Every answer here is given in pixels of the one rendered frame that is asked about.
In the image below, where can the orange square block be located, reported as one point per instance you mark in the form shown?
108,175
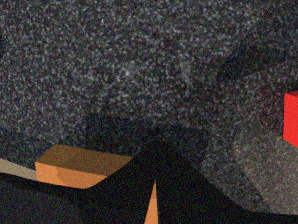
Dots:
81,168

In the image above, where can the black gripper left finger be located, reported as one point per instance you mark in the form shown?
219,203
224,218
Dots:
122,198

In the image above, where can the small red block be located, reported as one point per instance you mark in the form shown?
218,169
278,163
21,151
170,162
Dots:
290,118

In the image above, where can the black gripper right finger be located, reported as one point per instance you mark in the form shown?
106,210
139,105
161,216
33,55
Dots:
184,196

